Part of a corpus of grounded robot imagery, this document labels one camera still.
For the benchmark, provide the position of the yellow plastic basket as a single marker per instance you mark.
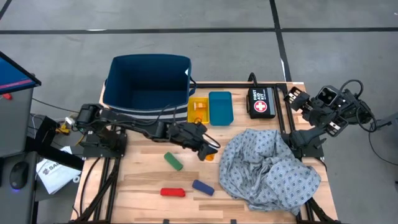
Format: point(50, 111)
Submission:
point(199, 116)

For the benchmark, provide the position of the grey metal stand leg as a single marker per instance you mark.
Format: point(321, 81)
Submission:
point(390, 119)

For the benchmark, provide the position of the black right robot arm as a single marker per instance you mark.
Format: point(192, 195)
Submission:
point(308, 135)

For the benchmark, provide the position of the navy white striped fabric bin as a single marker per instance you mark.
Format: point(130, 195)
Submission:
point(146, 81)

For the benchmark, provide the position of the grey patterned hospital gown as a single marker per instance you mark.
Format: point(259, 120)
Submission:
point(267, 168)

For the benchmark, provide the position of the white paper booklet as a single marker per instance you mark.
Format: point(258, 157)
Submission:
point(56, 177)

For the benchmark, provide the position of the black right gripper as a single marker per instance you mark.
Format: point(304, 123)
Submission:
point(317, 115)

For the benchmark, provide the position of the grey cabinet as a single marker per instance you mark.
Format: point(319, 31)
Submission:
point(15, 124)

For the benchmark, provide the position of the grey desk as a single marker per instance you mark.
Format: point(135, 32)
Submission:
point(12, 205)

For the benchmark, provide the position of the yellow plug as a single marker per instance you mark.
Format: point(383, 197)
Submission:
point(63, 128)

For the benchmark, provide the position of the black aluminium mount frame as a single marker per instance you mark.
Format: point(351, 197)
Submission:
point(281, 109)
point(105, 186)

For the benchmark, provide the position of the blue computer monitor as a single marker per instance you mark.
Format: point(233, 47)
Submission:
point(12, 74)

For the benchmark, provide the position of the blue bandage roll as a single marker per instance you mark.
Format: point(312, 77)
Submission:
point(203, 187)

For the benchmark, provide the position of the black table clamp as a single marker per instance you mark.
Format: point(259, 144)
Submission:
point(233, 221)
point(166, 221)

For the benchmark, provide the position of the black first aid kit pouch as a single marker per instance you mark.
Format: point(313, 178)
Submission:
point(261, 105)

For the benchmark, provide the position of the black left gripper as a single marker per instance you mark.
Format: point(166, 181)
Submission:
point(186, 133)

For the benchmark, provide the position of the teal plastic bin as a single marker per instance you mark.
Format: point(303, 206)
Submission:
point(220, 109)

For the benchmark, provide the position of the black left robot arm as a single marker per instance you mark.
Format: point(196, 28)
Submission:
point(124, 121)

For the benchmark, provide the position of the black computer mouse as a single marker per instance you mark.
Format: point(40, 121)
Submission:
point(18, 174)

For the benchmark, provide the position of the red button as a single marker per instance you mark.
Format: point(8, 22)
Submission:
point(7, 96)

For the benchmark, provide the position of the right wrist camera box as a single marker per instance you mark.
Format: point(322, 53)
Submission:
point(328, 96)

